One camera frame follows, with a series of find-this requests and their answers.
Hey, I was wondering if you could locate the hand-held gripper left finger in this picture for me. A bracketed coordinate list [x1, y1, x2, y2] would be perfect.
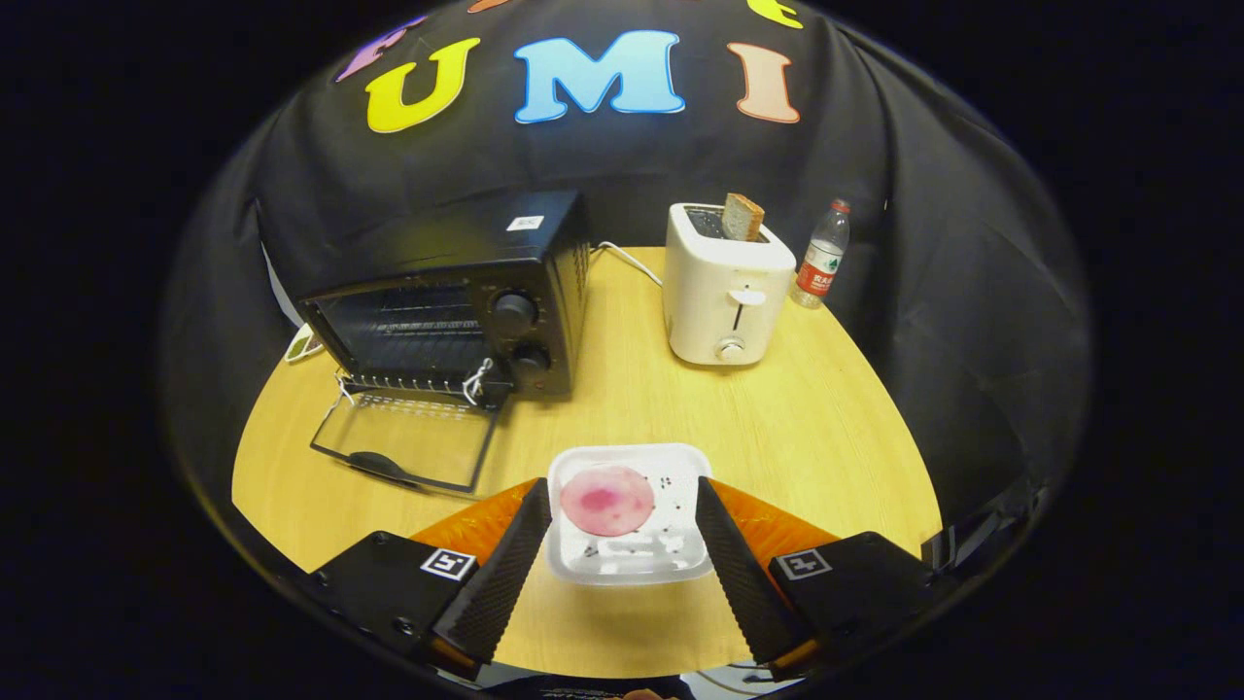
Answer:
[309, 476, 553, 682]

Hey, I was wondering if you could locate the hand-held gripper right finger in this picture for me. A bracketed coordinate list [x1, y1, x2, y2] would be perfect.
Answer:
[695, 476, 963, 682]

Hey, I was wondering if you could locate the white square plate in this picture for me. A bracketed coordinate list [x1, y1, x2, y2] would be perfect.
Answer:
[546, 443, 715, 586]

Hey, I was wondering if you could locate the pink ham slice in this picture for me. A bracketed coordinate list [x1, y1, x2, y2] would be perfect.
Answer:
[559, 466, 656, 538]

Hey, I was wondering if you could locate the black toaster oven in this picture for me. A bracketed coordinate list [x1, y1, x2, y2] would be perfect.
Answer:
[296, 190, 591, 497]

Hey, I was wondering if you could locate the white pop-up toaster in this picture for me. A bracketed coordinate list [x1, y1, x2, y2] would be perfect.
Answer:
[663, 202, 797, 367]

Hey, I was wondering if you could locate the clear water bottle red label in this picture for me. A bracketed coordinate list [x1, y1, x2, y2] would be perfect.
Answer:
[789, 199, 851, 310]

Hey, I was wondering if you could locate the brown bread slice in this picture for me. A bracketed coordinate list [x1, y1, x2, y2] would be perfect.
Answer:
[722, 192, 766, 242]

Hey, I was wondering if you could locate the black backdrop cloth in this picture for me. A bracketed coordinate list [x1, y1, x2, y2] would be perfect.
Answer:
[160, 0, 1094, 545]

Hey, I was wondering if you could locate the white power cable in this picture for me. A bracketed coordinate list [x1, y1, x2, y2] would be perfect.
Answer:
[590, 241, 665, 288]

